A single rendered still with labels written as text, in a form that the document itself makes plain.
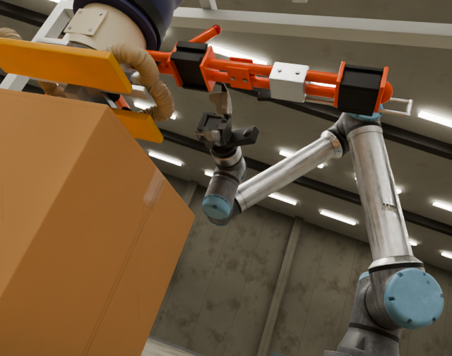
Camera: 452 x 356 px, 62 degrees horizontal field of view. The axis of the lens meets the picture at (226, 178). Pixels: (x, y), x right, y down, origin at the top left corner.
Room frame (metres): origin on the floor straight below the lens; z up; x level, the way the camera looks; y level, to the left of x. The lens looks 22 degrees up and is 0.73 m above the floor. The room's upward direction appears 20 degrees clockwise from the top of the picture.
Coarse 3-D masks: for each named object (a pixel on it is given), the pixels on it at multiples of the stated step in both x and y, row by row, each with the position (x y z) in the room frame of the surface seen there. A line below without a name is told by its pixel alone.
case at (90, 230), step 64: (0, 128) 0.50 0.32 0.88; (64, 128) 0.46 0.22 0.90; (0, 192) 0.48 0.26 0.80; (64, 192) 0.45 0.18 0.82; (128, 192) 0.56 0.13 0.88; (0, 256) 0.46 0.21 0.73; (64, 256) 0.50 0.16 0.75; (128, 256) 0.64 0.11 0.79; (0, 320) 0.46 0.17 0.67; (64, 320) 0.56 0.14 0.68; (128, 320) 0.72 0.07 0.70
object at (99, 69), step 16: (0, 48) 0.68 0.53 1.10; (16, 48) 0.65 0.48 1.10; (32, 48) 0.64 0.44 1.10; (48, 48) 0.62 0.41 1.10; (64, 48) 0.61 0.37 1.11; (80, 48) 0.60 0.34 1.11; (0, 64) 0.75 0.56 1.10; (16, 64) 0.72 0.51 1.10; (32, 64) 0.69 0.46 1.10; (48, 64) 0.67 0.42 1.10; (64, 64) 0.65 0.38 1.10; (80, 64) 0.63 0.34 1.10; (96, 64) 0.61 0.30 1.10; (112, 64) 0.59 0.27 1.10; (64, 80) 0.71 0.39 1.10; (80, 80) 0.69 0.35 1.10; (96, 80) 0.66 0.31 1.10; (112, 80) 0.64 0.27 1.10; (128, 80) 0.65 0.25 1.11
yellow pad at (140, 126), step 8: (120, 112) 0.78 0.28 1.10; (128, 112) 0.77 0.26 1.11; (136, 112) 0.77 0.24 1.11; (120, 120) 0.80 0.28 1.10; (128, 120) 0.79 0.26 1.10; (136, 120) 0.77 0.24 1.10; (144, 120) 0.76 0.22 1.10; (152, 120) 0.77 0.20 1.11; (128, 128) 0.83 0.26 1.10; (136, 128) 0.81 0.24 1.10; (144, 128) 0.79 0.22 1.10; (152, 128) 0.79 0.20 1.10; (136, 136) 0.86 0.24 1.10; (144, 136) 0.84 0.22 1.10; (152, 136) 0.82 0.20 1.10; (160, 136) 0.83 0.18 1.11
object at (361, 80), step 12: (348, 72) 0.55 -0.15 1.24; (360, 72) 0.54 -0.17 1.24; (372, 72) 0.53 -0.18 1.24; (384, 72) 0.52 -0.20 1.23; (336, 84) 0.55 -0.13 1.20; (348, 84) 0.54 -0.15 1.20; (360, 84) 0.53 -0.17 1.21; (372, 84) 0.53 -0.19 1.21; (384, 84) 0.51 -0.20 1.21; (336, 96) 0.58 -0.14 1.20; (348, 96) 0.57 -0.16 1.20; (360, 96) 0.56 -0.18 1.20; (372, 96) 0.54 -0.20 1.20; (348, 108) 0.60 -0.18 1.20; (360, 108) 0.59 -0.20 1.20; (372, 108) 0.58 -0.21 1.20
